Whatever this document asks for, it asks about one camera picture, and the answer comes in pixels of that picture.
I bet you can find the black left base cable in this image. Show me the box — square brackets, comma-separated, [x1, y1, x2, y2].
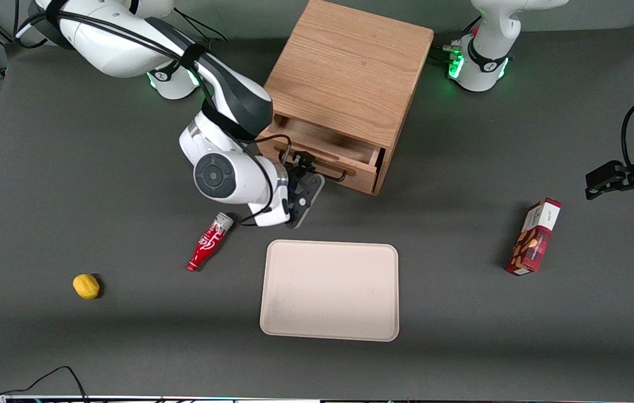
[428, 16, 483, 67]

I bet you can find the wooden drawer with worn handle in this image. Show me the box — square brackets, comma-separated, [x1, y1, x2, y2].
[257, 114, 386, 196]

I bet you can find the black floor cable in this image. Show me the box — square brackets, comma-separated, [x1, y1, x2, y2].
[0, 353, 91, 403]

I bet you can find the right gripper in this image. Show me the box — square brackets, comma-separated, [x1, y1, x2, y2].
[286, 152, 319, 227]

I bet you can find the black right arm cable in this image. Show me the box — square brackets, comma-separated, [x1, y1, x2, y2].
[15, 0, 294, 227]

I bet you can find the black base cable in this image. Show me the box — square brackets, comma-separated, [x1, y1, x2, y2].
[428, 16, 483, 67]
[174, 8, 229, 43]

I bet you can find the yellow lemon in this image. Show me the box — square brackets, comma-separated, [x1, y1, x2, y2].
[72, 273, 100, 300]

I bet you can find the red cookie box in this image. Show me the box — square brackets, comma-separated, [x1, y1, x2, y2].
[505, 198, 563, 277]

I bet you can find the red cola bottle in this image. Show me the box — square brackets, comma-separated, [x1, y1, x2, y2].
[186, 212, 235, 273]

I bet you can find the beige plastic tray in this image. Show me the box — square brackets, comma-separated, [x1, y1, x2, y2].
[259, 240, 400, 343]

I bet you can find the wooden drawer cabinet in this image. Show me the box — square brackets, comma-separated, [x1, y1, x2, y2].
[264, 0, 435, 196]

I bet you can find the black right base cable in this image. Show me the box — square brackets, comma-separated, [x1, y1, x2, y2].
[174, 8, 229, 43]

